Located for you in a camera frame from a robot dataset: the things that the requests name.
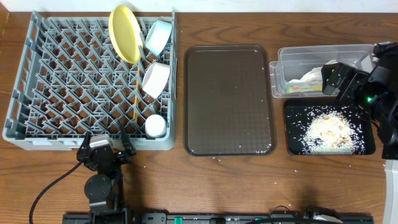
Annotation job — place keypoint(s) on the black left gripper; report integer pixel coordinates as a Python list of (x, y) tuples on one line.
[(104, 155)]

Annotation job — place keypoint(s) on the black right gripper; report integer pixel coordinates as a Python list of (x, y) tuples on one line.
[(356, 79)]

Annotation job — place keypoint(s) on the white tissue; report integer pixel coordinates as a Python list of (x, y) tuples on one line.
[(314, 76)]

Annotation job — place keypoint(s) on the green yellow snack wrapper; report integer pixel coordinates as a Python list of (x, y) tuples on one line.
[(303, 89)]

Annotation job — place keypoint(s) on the white paper cup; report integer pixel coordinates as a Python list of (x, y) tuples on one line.
[(155, 126)]

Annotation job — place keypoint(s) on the pink bowl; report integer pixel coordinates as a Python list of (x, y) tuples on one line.
[(155, 79)]

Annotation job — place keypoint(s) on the yellow round plate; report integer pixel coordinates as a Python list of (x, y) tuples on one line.
[(124, 32)]

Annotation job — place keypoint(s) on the light blue bowl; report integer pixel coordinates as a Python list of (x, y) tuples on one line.
[(158, 36)]

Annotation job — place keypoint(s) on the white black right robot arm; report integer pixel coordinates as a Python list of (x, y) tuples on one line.
[(383, 112)]

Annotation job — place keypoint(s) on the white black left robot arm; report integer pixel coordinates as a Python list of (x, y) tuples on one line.
[(105, 189)]

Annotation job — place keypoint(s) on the spilled rice food waste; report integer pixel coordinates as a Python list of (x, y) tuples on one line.
[(332, 132)]

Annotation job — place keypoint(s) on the clear plastic container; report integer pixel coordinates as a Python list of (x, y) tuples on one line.
[(295, 62)]

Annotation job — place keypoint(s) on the black rectangular bin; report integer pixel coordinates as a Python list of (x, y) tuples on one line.
[(295, 124)]

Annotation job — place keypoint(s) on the grey plastic dish rack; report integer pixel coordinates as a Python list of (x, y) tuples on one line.
[(71, 81)]

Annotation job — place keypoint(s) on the dark brown serving tray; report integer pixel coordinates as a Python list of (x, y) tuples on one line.
[(228, 108)]

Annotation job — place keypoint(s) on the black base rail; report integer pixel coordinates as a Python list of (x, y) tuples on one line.
[(312, 214)]

